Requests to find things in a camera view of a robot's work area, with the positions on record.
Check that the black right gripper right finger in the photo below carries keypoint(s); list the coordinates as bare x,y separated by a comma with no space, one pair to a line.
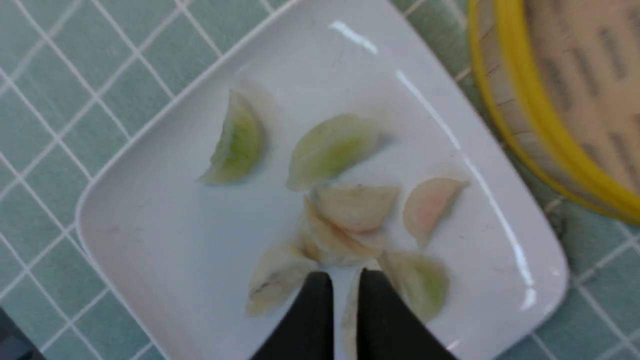
386,327

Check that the beige dumpling upper left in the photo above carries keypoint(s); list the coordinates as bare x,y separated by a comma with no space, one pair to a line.
328,244

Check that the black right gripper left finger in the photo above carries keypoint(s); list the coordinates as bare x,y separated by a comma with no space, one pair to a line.
306,332

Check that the pink white dumpling on pile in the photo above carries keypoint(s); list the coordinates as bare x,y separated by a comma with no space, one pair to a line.
358,208

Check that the green checkered tablecloth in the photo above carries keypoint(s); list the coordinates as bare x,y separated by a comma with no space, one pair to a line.
79,78

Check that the beige dumpling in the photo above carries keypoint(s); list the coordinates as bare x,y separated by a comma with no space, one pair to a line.
279,272
328,244
350,312

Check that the green dumpling on plate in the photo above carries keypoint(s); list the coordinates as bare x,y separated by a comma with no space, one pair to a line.
331,148

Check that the white square plate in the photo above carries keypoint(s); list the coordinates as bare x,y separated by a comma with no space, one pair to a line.
179,254

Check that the pink dumpling on plate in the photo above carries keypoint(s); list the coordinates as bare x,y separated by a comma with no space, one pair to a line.
428,203

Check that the beige dumpling right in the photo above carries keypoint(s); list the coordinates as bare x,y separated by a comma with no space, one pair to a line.
350,312

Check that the beige dumpling lower left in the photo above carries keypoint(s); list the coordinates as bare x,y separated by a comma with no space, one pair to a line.
279,272

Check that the yellow rimmed bamboo steamer basket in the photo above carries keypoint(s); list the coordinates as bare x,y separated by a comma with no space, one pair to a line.
560,80

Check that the pale green dumpling far left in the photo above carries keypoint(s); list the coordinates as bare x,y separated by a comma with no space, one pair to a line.
239,146

